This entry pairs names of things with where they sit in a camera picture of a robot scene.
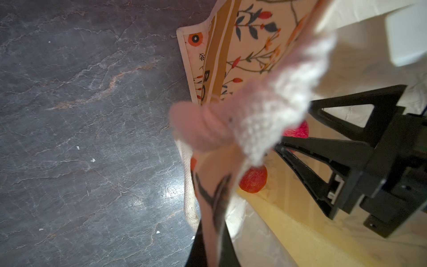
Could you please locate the cream floral tote bag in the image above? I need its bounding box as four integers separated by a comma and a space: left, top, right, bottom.
168, 0, 427, 267

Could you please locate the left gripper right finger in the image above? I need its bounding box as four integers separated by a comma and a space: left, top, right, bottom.
219, 224, 241, 267

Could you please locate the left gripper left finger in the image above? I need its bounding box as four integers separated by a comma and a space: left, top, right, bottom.
185, 222, 207, 267

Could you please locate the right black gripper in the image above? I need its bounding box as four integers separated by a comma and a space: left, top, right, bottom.
274, 85, 427, 238

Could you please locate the red apple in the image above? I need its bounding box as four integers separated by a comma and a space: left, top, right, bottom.
239, 165, 268, 194

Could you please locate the pink dragon fruit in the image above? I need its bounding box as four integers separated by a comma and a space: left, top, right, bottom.
282, 120, 309, 139

